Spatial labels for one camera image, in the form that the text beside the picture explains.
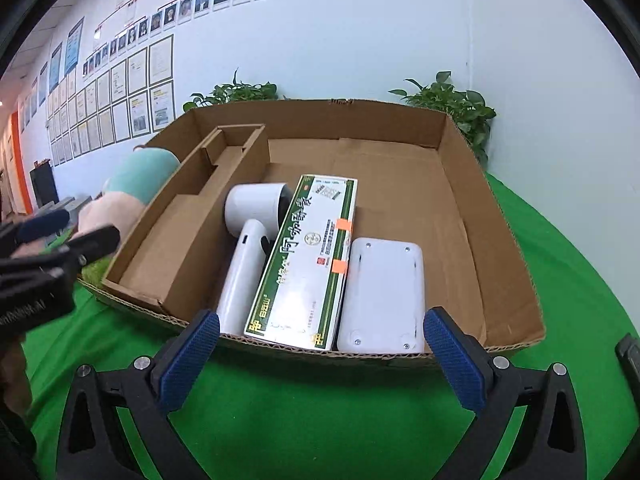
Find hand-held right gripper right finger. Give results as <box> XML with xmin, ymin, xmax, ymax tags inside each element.
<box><xmin>422</xmin><ymin>306</ymin><xmax>588</xmax><ymax>480</ymax></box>

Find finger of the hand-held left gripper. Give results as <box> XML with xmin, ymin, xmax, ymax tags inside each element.
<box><xmin>0</xmin><ymin>209</ymin><xmax>71</xmax><ymax>257</ymax></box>
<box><xmin>0</xmin><ymin>226</ymin><xmax>121</xmax><ymax>281</ymax></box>

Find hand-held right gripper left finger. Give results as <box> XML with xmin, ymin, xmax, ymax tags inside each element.
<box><xmin>55</xmin><ymin>308</ymin><xmax>221</xmax><ymax>480</ymax></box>

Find teal and pink plush toy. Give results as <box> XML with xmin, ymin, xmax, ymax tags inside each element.
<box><xmin>75</xmin><ymin>146</ymin><xmax>181</xmax><ymax>261</ymax></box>

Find white plastic device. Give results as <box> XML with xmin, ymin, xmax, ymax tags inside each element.
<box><xmin>336</xmin><ymin>237</ymin><xmax>426</xmax><ymax>354</ymax></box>

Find white hair dryer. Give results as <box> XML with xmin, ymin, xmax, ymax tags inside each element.
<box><xmin>216</xmin><ymin>182</ymin><xmax>294</xmax><ymax>338</ymax></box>

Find green and white medicine box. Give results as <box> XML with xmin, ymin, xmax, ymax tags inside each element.
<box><xmin>243</xmin><ymin>174</ymin><xmax>359</xmax><ymax>352</ymax></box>

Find brown cardboard box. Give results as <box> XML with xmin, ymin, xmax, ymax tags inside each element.
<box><xmin>80</xmin><ymin>97</ymin><xmax>547</xmax><ymax>368</ymax></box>

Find black cabinet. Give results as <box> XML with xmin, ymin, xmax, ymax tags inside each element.
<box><xmin>29</xmin><ymin>160</ymin><xmax>59</xmax><ymax>211</ymax></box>

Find green table cloth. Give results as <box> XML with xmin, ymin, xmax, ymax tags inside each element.
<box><xmin>20</xmin><ymin>172</ymin><xmax>640</xmax><ymax>480</ymax></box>

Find dark flat object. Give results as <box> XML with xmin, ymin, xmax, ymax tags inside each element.
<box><xmin>615</xmin><ymin>332</ymin><xmax>640</xmax><ymax>396</ymax></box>

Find bushy potted green plant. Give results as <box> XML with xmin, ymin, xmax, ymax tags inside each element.
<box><xmin>182</xmin><ymin>69</ymin><xmax>279</xmax><ymax>113</ymax></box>

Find green plant in brown pot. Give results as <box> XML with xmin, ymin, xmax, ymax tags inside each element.
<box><xmin>389</xmin><ymin>71</ymin><xmax>497</xmax><ymax>166</ymax></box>

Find orange wall panel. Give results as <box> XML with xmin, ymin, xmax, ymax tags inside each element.
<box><xmin>7</xmin><ymin>110</ymin><xmax>27</xmax><ymax>216</ymax></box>

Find group of framed wall certificates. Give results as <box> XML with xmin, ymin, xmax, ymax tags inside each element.
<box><xmin>17</xmin><ymin>35</ymin><xmax>175</xmax><ymax>166</ymax></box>

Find blue wall poster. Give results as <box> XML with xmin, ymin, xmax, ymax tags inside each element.
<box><xmin>48</xmin><ymin>42</ymin><xmax>63</xmax><ymax>92</ymax></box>
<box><xmin>64</xmin><ymin>17</ymin><xmax>85</xmax><ymax>76</ymax></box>

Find row of wall photos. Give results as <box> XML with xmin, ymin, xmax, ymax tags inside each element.
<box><xmin>82</xmin><ymin>0</ymin><xmax>301</xmax><ymax>78</ymax></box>

